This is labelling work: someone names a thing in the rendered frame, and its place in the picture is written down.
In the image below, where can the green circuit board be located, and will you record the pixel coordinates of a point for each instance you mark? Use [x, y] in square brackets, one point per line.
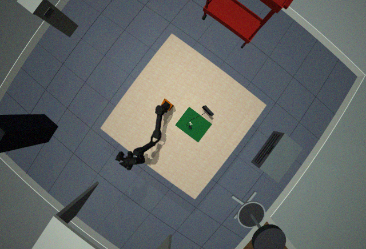
[199, 124]

